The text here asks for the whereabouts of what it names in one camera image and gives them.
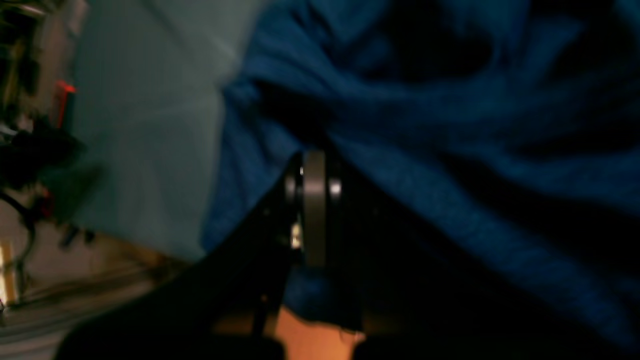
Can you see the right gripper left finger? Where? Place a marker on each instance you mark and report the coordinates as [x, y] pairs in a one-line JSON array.
[[221, 307]]

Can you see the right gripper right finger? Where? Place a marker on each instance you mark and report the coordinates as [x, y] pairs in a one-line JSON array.
[[450, 300]]

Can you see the dark blue t-shirt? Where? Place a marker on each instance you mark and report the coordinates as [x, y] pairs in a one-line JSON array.
[[509, 126]]

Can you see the light blue table cloth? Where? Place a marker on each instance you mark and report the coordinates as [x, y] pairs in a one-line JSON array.
[[149, 111]]

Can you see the orange black clamp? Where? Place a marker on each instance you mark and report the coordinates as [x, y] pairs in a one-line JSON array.
[[61, 115]]

